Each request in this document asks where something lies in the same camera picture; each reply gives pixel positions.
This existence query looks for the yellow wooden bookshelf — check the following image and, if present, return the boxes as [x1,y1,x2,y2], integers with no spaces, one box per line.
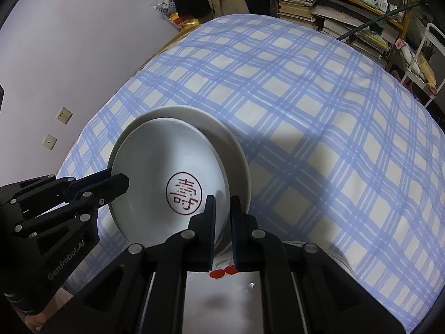
[270,0,418,74]

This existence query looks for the stack of worn books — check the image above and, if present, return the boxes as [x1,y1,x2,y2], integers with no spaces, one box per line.
[276,0,318,22]

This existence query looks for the yellow snack packets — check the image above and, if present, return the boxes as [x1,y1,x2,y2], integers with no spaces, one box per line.
[168,13,201,29]

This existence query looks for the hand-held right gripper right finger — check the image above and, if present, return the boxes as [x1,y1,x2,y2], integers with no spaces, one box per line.
[230,195,406,334]

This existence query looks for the white cherry print plate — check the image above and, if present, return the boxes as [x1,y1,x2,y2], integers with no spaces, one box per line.
[139,240,355,334]

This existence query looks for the red patterned bowl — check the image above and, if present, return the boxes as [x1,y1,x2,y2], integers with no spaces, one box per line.
[107,116,232,253]

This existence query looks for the white metal cart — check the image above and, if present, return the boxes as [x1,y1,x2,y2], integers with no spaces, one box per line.
[399,23,445,109]

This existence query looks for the person's left forearm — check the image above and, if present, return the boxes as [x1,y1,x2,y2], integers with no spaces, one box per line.
[2,287,75,334]

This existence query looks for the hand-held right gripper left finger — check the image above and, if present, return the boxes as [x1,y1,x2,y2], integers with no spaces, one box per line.
[42,195,217,334]

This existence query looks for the black white patterned bag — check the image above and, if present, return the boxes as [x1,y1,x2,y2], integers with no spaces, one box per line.
[154,0,179,17]

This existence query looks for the large plain white bowl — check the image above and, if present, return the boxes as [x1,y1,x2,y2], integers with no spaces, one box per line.
[134,105,252,215]

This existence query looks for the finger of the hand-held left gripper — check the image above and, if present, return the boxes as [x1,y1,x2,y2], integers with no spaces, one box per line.
[0,168,113,207]
[13,173,130,239]

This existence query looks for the green pole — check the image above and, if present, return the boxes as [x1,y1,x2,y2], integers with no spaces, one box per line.
[335,1,424,41]

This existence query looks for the pile of books and magazines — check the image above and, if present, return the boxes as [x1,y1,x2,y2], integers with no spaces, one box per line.
[312,5,390,67]

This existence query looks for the blue plaid tablecloth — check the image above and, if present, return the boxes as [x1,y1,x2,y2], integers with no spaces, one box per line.
[56,14,445,334]

